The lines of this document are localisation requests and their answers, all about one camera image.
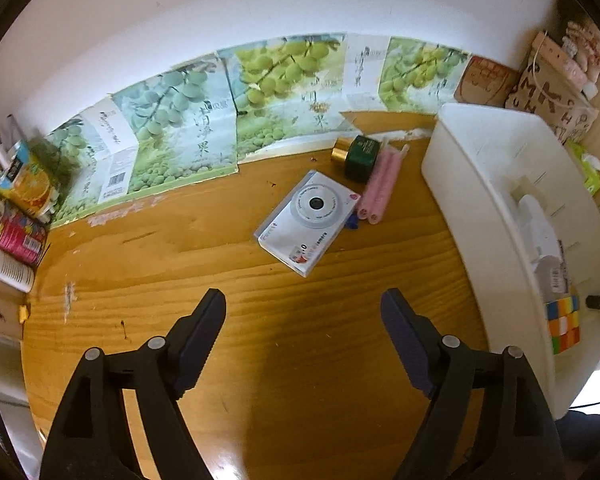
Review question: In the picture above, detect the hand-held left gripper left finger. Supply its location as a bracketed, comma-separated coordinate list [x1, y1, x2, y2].
[39, 287, 227, 480]

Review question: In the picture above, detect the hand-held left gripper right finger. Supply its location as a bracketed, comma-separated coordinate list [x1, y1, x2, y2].
[381, 287, 565, 480]

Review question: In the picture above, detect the multicoloured puzzle cube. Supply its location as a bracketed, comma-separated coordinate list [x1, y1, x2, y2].
[545, 296, 581, 356]

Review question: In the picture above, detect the white square box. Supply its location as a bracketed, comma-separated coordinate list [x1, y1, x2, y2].
[517, 195, 563, 273]

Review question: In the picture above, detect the white camera box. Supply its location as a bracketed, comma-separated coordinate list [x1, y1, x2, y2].
[254, 170, 362, 278]

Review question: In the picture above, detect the white plastic bin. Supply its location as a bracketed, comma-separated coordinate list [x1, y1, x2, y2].
[421, 102, 600, 421]

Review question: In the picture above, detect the clear packet with blue label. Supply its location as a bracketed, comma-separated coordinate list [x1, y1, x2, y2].
[550, 255, 574, 293]

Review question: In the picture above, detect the green tissue pack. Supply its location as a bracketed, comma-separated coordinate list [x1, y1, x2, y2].
[565, 140, 600, 196]

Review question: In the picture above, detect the green bottle with gold cap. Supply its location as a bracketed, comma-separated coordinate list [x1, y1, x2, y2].
[331, 135, 382, 183]

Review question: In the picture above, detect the white bottle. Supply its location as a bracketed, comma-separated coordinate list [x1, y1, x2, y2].
[0, 247, 36, 293]

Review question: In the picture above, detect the pink can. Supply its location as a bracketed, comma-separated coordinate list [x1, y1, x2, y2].
[0, 210, 48, 266]

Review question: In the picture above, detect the grape print cardboard sheet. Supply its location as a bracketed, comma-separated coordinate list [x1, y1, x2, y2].
[47, 34, 473, 226]

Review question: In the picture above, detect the printed paper gift bag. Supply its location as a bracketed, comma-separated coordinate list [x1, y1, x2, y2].
[505, 30, 598, 143]

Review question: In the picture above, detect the orange juice carton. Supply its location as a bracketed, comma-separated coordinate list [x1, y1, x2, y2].
[0, 142, 56, 221]

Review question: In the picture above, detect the floral fabric bundle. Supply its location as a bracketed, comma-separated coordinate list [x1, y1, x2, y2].
[562, 20, 600, 81]

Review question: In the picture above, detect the brown cardboard box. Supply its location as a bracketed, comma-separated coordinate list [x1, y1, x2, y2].
[452, 55, 521, 108]

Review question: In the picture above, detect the small white carton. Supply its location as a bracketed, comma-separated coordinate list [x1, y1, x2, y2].
[0, 115, 22, 171]

